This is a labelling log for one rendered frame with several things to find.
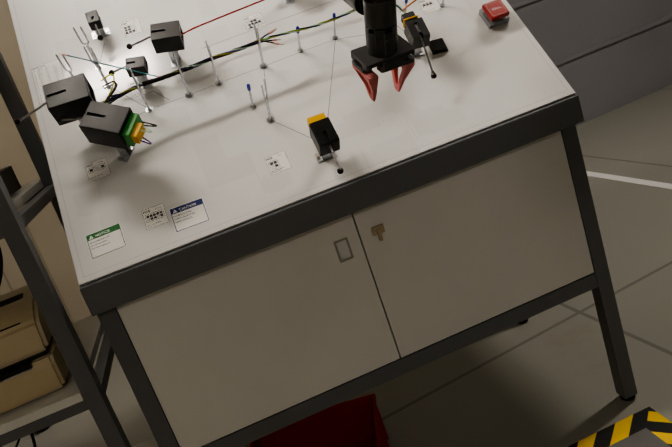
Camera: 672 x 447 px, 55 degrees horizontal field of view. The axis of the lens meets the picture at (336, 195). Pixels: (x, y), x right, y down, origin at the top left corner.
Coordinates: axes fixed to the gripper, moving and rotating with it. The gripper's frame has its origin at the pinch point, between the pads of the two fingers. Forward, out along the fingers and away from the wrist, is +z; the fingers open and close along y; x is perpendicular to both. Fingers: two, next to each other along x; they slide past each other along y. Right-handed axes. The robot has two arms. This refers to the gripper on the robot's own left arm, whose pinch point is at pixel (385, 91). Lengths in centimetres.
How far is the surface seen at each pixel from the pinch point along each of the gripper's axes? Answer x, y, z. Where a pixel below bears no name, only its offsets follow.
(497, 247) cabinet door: 10, -23, 49
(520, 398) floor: 20, -28, 109
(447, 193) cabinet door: 0.0, -14.8, 34.4
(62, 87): -41, 55, 0
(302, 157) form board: -15.2, 13.7, 20.6
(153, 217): -18, 48, 23
